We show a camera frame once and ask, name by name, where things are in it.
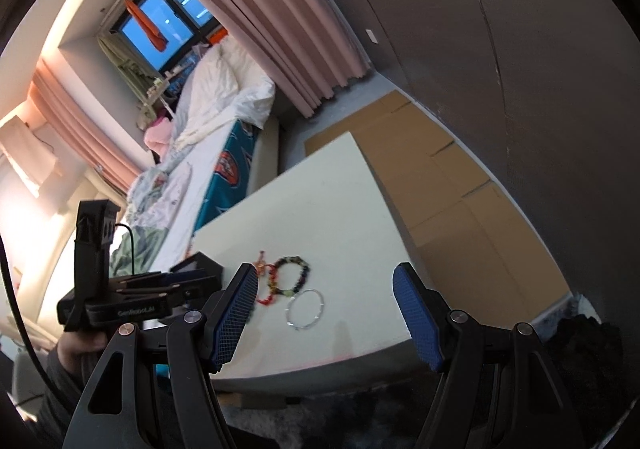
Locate person's left hand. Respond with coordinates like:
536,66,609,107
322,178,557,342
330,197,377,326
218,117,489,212
56,329,109,371

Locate red bead bracelet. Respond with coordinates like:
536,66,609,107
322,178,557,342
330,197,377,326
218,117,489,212
255,263,282,308

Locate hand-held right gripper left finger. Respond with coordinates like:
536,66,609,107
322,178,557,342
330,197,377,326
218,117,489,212
62,263,260,449

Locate grey wardrobe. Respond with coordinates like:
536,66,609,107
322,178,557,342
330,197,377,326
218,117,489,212
294,0,640,310

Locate white bed frame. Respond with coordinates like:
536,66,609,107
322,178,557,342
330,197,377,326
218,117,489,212
244,116,281,197

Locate silver bangle bracelet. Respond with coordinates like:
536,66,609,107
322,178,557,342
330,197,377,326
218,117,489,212
284,289,326,331

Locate teal printed bed sheet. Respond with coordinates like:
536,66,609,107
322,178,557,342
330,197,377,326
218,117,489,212
199,119,262,232

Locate pink cloth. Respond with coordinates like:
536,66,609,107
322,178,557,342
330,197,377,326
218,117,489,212
144,115,174,153

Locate flattened cardboard sheets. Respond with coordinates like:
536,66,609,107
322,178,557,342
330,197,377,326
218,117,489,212
304,89,572,326

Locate white duvet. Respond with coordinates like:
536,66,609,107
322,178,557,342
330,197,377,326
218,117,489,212
171,35,277,152

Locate multicoloured bead bracelet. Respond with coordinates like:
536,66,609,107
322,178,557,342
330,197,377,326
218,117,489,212
272,255,311,298

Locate green curtain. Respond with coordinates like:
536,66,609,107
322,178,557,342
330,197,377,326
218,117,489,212
96,33,153,106

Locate short pink curtain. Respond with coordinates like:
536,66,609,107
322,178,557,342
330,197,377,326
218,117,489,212
29,58,147,196

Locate floral printed blanket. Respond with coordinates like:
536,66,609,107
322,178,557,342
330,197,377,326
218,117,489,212
109,161,173,277

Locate dark shaggy rug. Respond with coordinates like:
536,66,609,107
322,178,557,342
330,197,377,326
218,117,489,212
220,296,628,449

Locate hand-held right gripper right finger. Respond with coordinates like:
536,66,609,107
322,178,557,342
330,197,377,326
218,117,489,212
392,262,586,449

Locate large pink curtain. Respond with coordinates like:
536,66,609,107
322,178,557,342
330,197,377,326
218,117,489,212
125,0,372,118

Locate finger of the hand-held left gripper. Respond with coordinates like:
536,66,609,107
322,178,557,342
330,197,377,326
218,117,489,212
167,275,224,306

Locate black cable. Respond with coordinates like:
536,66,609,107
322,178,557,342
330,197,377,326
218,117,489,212
0,233,51,382

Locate window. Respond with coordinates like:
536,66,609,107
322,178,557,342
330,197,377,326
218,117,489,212
116,0,217,74

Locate person's left forearm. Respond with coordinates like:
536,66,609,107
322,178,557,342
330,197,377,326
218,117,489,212
20,351,88,449

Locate dark jewelry box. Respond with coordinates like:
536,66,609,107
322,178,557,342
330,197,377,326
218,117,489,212
169,251,224,281

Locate orange hanging cloth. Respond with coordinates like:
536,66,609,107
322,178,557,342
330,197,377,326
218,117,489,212
124,0,169,52

